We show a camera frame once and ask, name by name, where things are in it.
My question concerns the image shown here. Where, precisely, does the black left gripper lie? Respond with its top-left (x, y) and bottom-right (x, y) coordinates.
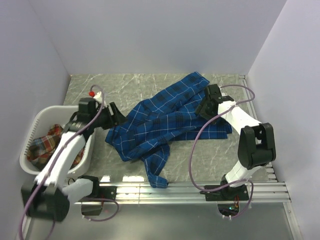
top-left (91, 101), bottom-right (129, 130)

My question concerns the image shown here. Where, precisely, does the blue plaid long sleeve shirt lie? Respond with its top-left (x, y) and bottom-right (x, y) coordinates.
top-left (104, 71), bottom-right (234, 189)

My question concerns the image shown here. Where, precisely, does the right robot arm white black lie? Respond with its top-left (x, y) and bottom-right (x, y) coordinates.
top-left (195, 84), bottom-right (276, 200)

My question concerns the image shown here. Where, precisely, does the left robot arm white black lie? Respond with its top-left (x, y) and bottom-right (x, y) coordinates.
top-left (21, 97), bottom-right (127, 222)

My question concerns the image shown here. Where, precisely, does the white plastic laundry basket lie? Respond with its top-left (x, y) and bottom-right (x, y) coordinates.
top-left (19, 105), bottom-right (96, 177)

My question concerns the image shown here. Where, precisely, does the red brown plaid shirt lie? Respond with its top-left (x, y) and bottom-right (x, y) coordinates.
top-left (26, 124), bottom-right (86, 171)

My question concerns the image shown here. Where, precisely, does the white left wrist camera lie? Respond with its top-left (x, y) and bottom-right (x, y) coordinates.
top-left (89, 91), bottom-right (104, 104)

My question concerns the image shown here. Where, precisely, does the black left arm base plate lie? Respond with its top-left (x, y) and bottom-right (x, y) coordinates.
top-left (76, 185), bottom-right (117, 202)

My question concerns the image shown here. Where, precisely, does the aluminium mounting rail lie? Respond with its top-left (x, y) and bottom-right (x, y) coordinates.
top-left (100, 182), bottom-right (291, 205)

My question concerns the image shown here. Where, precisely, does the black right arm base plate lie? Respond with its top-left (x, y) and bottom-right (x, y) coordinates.
top-left (199, 184), bottom-right (249, 202)

